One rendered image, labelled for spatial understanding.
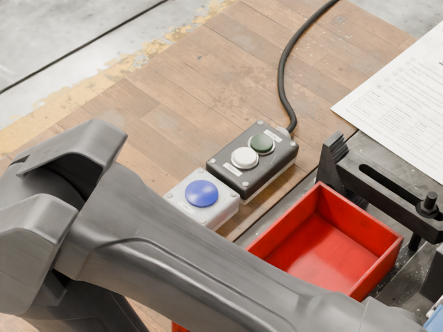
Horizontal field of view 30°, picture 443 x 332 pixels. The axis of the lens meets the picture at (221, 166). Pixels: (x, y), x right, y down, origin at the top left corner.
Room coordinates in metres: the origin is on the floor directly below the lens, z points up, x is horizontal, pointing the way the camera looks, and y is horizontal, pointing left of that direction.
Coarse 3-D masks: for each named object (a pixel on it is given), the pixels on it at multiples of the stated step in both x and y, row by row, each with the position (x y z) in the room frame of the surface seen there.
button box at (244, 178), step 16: (336, 0) 1.04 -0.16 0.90; (288, 48) 0.92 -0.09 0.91; (288, 112) 0.79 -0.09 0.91; (256, 128) 0.73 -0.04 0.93; (272, 128) 0.74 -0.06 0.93; (288, 128) 0.75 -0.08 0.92; (240, 144) 0.70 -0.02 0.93; (288, 144) 0.71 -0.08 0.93; (208, 160) 0.68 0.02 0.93; (224, 160) 0.68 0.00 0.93; (256, 160) 0.68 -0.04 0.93; (272, 160) 0.68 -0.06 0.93; (288, 160) 0.69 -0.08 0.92; (224, 176) 0.65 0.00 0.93; (240, 176) 0.65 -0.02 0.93; (256, 176) 0.65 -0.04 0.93; (272, 176) 0.67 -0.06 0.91; (240, 192) 0.64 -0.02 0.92; (256, 192) 0.65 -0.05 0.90
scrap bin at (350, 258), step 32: (320, 192) 0.62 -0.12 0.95; (288, 224) 0.58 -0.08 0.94; (320, 224) 0.61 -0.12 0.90; (352, 224) 0.59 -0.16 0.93; (384, 224) 0.57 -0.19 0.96; (288, 256) 0.56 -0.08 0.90; (320, 256) 0.56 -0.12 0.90; (352, 256) 0.56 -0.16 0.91; (384, 256) 0.53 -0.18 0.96; (352, 288) 0.48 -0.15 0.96
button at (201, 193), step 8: (192, 184) 0.63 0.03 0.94; (200, 184) 0.63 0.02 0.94; (208, 184) 0.63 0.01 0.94; (192, 192) 0.62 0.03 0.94; (200, 192) 0.62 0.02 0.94; (208, 192) 0.62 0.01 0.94; (216, 192) 0.62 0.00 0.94; (192, 200) 0.60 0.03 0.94; (200, 200) 0.60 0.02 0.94; (208, 200) 0.61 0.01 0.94; (216, 200) 0.61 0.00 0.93
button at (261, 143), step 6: (252, 138) 0.71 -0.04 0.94; (258, 138) 0.71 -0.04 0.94; (264, 138) 0.71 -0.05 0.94; (270, 138) 0.71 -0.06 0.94; (252, 144) 0.70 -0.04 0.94; (258, 144) 0.70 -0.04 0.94; (264, 144) 0.70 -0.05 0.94; (270, 144) 0.70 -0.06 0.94; (258, 150) 0.69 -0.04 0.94; (264, 150) 0.69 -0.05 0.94
